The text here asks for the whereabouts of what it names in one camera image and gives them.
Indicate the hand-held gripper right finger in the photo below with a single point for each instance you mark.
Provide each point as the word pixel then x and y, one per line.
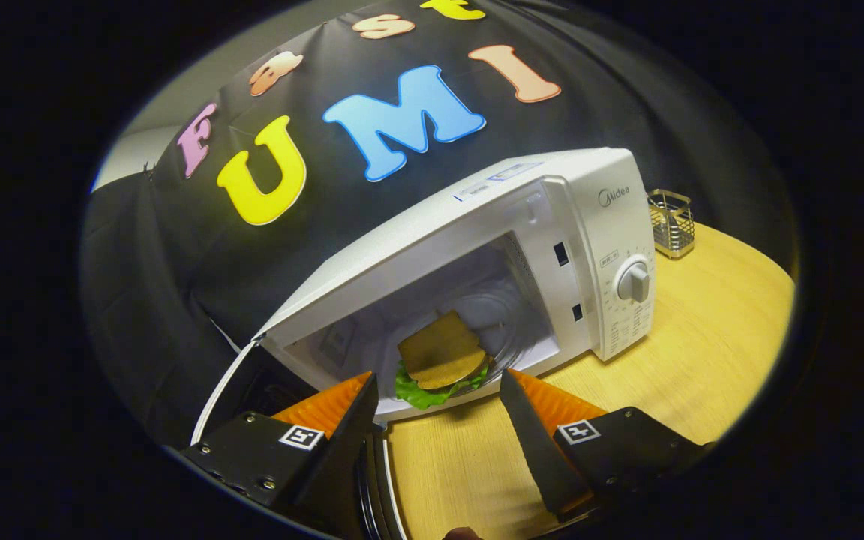
pixel 533 450

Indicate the white microwave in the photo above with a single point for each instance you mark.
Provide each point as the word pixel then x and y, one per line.
pixel 589 225

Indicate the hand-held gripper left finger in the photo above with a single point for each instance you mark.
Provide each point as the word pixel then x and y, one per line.
pixel 342 442

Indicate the lettuce sandwich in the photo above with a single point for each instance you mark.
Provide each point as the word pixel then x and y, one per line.
pixel 439 352

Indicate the glass turntable plate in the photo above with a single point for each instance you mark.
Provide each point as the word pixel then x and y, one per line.
pixel 522 322

